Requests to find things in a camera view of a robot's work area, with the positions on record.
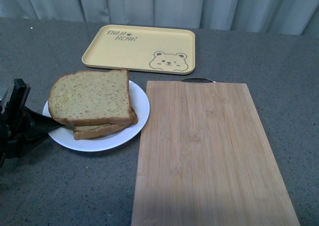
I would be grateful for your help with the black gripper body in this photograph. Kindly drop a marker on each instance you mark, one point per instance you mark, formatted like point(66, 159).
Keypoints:
point(18, 125)

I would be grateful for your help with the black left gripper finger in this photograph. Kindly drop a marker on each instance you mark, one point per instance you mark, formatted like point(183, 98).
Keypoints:
point(39, 125)

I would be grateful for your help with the white round plate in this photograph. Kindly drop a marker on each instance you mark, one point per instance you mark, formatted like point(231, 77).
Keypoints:
point(140, 104)

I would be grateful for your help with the bread slice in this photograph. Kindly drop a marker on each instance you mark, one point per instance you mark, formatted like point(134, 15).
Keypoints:
point(96, 131)
point(87, 98)

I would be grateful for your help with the yellow bear tray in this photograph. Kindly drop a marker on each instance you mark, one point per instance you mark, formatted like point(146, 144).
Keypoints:
point(141, 48)

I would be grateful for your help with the bamboo cutting board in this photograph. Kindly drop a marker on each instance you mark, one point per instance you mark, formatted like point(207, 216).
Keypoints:
point(205, 160)

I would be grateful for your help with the grey curtain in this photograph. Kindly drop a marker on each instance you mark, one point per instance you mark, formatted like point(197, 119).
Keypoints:
point(269, 16)

